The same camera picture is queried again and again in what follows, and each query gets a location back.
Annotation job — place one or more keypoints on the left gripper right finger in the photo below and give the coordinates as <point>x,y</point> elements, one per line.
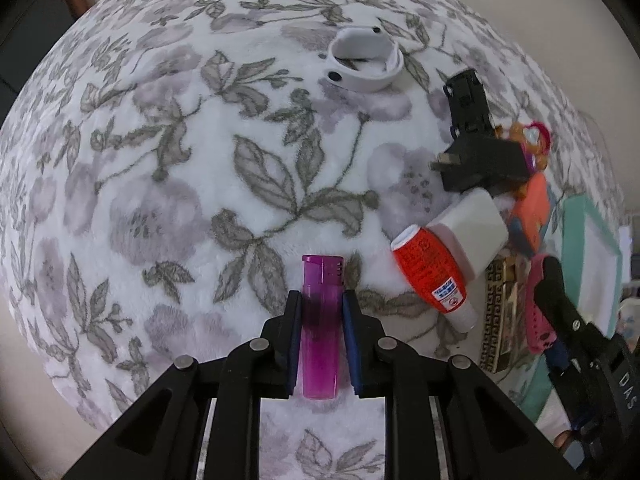
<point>381,366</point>

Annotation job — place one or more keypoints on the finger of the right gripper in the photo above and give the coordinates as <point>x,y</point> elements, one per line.
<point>569,326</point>

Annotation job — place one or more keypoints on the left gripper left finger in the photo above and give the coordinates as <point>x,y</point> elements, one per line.
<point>263,368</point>

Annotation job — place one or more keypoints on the pink plastic clip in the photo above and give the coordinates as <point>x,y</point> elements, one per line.
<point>539,333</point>

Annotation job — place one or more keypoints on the red white small bottle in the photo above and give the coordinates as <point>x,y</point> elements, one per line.
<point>434,275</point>

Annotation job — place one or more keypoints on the purple lighter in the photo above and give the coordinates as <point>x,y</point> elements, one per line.
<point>321,331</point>

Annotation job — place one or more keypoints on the black toy car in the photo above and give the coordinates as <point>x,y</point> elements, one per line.
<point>468,105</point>

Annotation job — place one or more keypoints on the gold black patterned box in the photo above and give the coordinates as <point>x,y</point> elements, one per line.
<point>500,315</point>

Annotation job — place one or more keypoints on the teal storage tray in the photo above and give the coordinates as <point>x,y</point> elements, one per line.
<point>591,262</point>

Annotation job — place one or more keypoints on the orange blue toy block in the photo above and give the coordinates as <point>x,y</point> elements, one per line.
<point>530,216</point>

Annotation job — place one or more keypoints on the white power adapter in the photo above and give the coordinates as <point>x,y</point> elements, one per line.
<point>473,231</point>

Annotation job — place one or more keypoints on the black power adapter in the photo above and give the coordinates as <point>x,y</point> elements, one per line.
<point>474,161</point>

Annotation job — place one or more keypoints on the orange pink dog figurine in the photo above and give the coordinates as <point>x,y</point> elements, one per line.
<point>532,147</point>

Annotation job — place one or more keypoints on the floral fleece blanket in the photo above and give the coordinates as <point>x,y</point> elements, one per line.
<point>169,162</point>

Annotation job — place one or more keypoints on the dark cabinet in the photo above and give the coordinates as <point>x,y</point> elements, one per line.
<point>29,29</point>

